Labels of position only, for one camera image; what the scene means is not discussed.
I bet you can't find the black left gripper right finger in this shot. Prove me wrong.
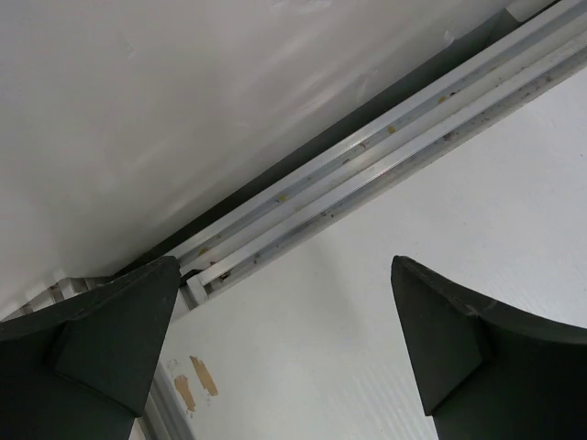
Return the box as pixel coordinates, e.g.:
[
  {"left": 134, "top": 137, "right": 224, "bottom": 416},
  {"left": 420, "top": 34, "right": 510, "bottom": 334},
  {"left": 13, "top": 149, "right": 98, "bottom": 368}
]
[{"left": 391, "top": 256, "right": 586, "bottom": 439}]

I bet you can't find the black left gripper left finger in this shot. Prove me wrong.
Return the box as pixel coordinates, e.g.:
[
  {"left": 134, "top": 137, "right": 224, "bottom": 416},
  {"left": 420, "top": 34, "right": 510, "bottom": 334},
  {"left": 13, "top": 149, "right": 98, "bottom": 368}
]
[{"left": 1, "top": 257, "right": 181, "bottom": 439}]

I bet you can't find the aluminium table edge rail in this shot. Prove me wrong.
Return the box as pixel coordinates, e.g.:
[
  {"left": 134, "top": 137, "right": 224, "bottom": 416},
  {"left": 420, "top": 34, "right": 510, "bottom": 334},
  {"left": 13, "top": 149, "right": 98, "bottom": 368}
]
[{"left": 172, "top": 1, "right": 586, "bottom": 309}]

